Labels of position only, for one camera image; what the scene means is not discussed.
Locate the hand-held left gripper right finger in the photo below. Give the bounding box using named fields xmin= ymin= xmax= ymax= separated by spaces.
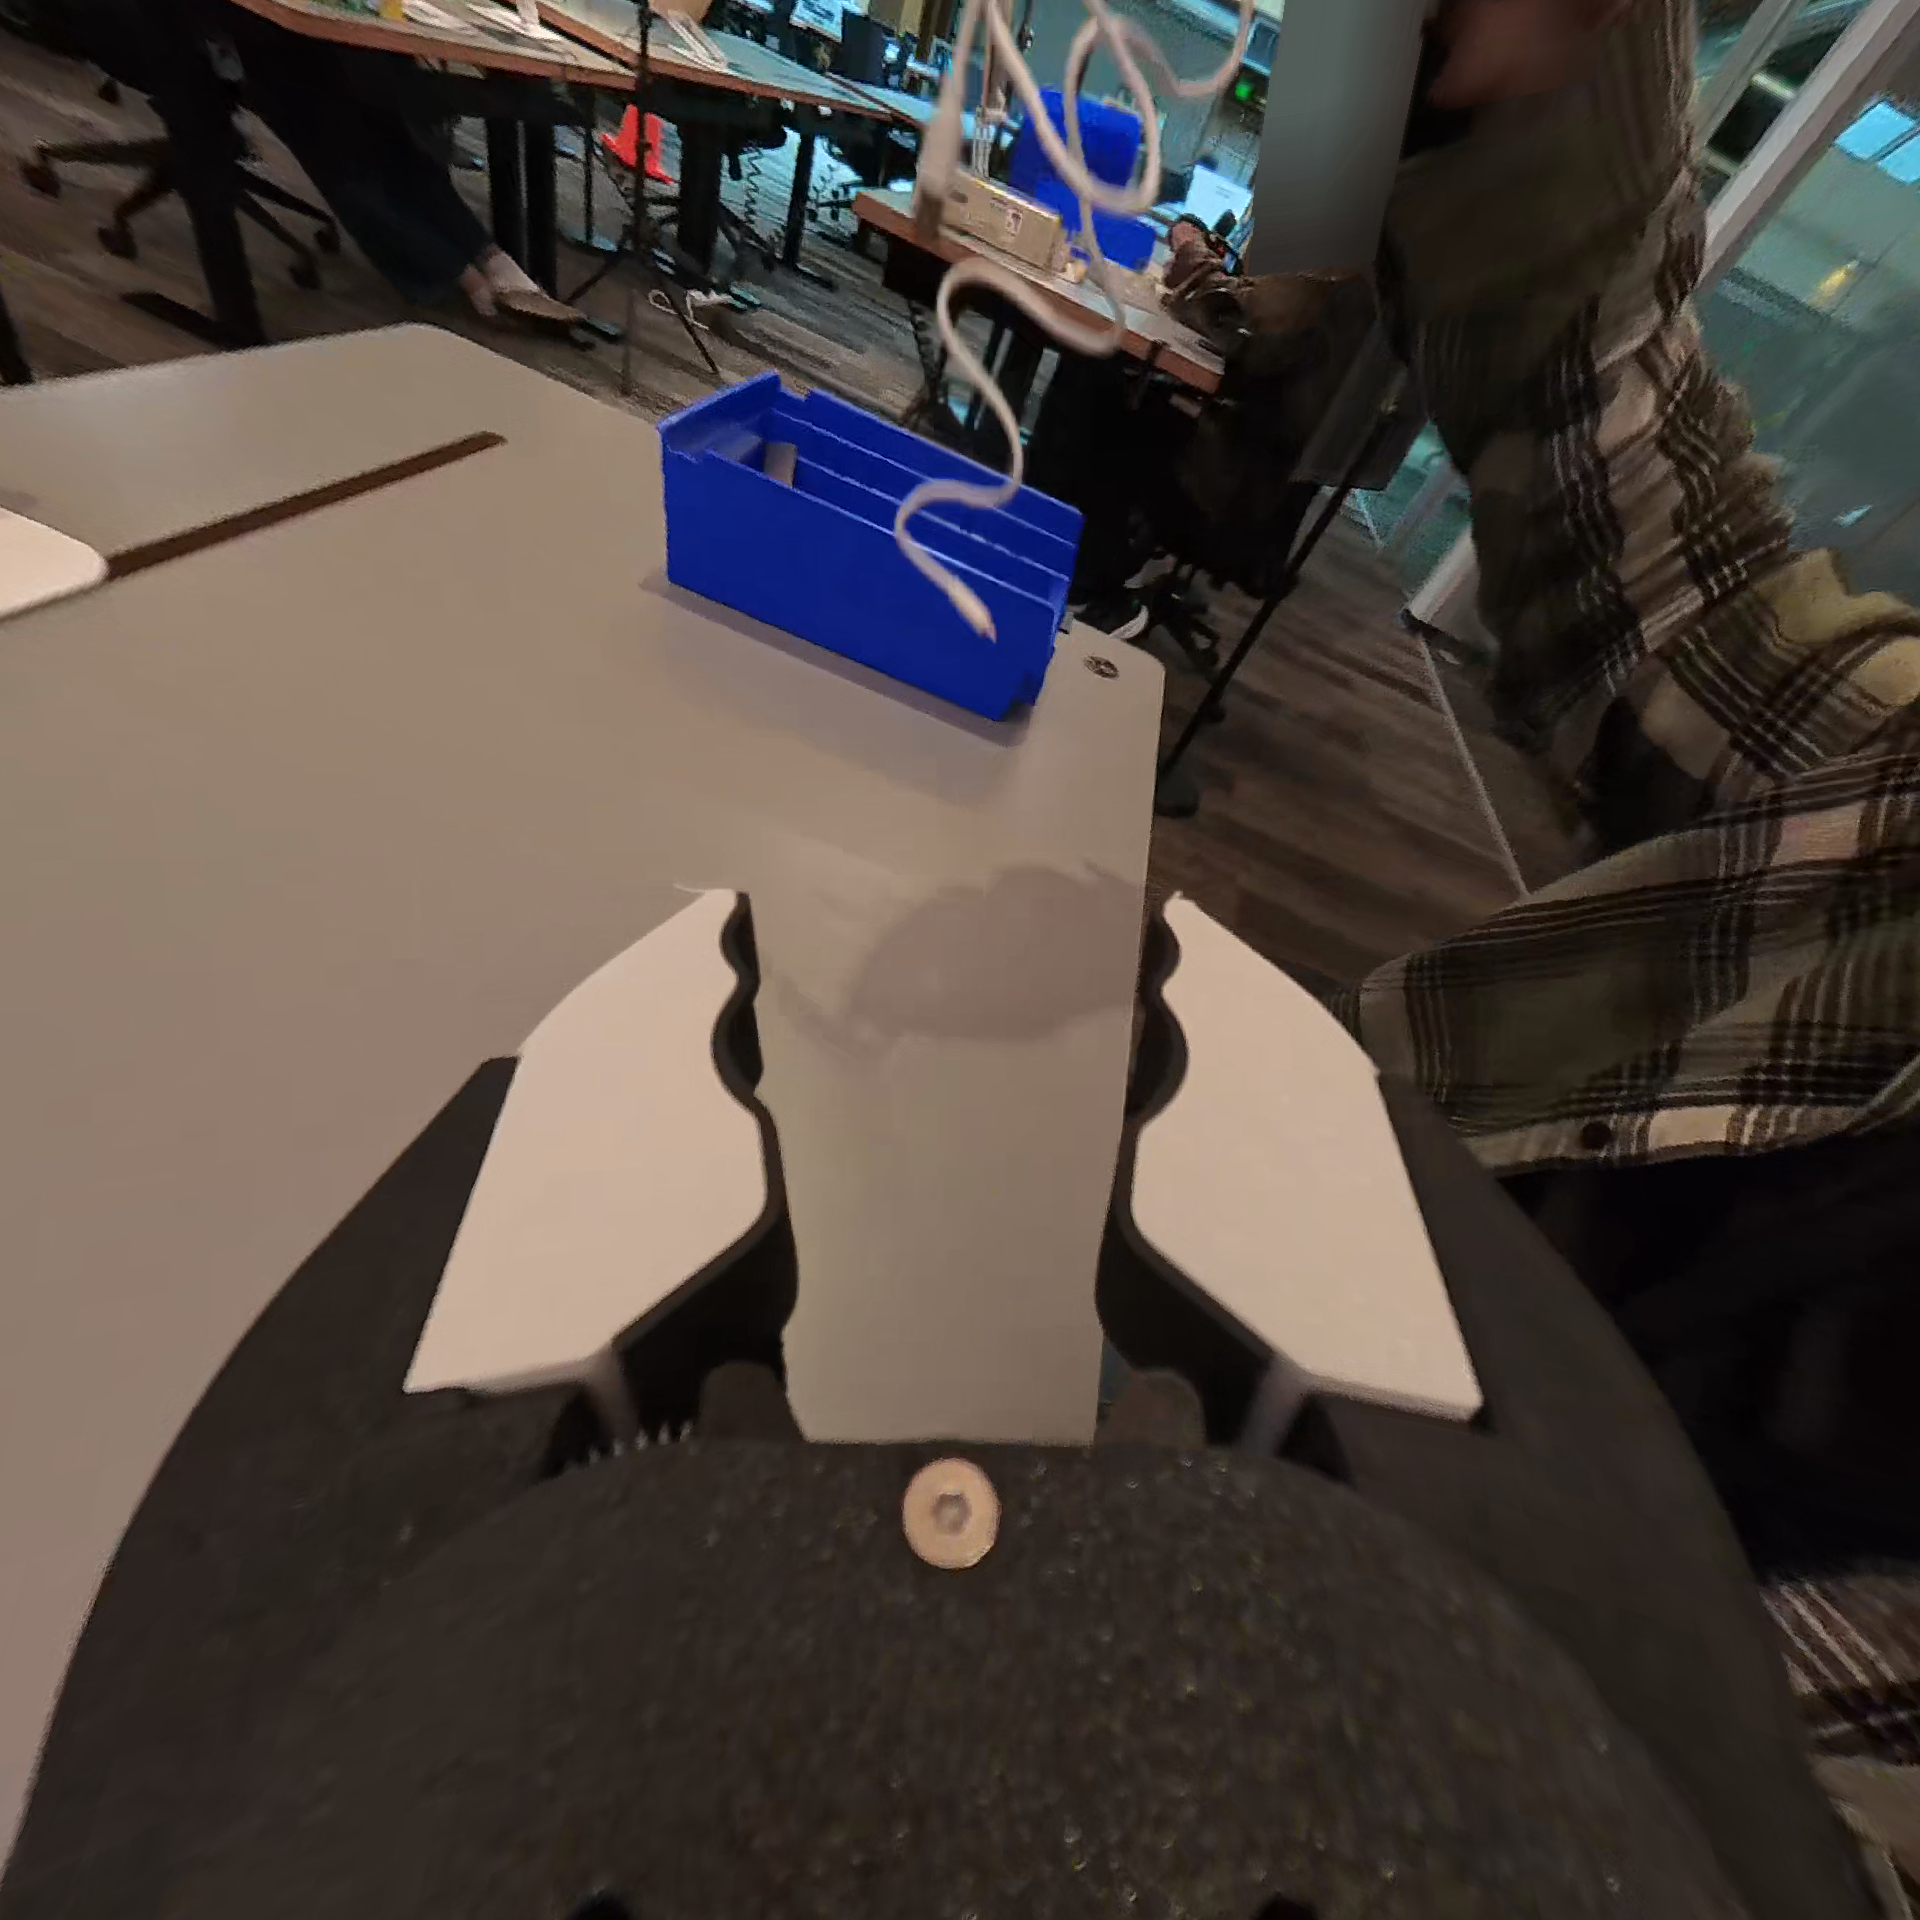
xmin=1094 ymin=892 xmax=1488 ymax=1464

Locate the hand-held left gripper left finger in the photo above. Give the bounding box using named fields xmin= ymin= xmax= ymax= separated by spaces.
xmin=401 ymin=892 xmax=792 ymax=1449

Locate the white USB cable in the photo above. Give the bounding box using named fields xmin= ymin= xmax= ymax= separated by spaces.
xmin=896 ymin=0 xmax=1261 ymax=645

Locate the blue plastic bin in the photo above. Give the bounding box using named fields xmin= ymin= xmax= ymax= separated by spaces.
xmin=655 ymin=372 xmax=1085 ymax=724

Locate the person's right forearm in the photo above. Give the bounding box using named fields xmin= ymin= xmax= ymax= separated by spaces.
xmin=1371 ymin=0 xmax=1824 ymax=840

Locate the black tripod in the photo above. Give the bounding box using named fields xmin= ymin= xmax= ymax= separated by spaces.
xmin=567 ymin=0 xmax=724 ymax=396
xmin=1152 ymin=374 xmax=1424 ymax=817

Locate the wooden-edged desk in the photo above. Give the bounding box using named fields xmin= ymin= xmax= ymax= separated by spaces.
xmin=853 ymin=187 xmax=1230 ymax=396

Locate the cardboard box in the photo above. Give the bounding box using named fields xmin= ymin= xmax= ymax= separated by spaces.
xmin=937 ymin=167 xmax=1085 ymax=260

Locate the blue storage crate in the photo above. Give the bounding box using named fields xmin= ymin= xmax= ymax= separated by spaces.
xmin=1001 ymin=86 xmax=1168 ymax=260

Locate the black office chair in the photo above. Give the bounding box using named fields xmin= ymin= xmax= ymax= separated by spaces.
xmin=23 ymin=0 xmax=345 ymax=309

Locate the long grey desk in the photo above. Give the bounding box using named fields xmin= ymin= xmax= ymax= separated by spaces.
xmin=224 ymin=0 xmax=933 ymax=301

